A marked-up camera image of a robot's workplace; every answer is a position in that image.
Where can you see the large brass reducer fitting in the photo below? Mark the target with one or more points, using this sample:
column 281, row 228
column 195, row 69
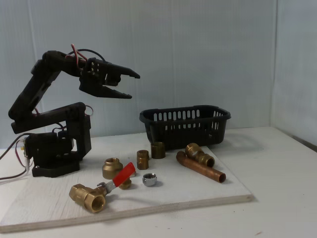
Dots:
column 111, row 169

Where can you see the brass hex nipple fitting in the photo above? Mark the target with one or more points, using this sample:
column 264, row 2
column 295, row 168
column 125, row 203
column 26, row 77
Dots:
column 142, row 160

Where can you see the brass sleeve coupling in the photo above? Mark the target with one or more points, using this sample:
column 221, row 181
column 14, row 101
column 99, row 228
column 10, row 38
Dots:
column 158, row 151

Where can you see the small controller circuit board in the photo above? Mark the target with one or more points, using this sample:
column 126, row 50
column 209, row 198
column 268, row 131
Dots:
column 23, row 148

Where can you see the small brass threaded fitting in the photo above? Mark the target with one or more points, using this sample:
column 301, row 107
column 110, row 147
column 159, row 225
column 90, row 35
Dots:
column 125, row 185

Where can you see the black slotted plastic basket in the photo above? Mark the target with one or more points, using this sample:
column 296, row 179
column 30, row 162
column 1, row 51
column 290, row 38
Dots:
column 188, row 141

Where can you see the chrome nut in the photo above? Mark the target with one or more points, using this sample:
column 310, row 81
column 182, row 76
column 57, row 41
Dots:
column 148, row 182

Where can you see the brass compression coupling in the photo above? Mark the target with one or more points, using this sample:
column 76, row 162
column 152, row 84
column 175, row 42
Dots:
column 201, row 156

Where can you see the white wooden board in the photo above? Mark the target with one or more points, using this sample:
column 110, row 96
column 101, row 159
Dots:
column 185, row 188

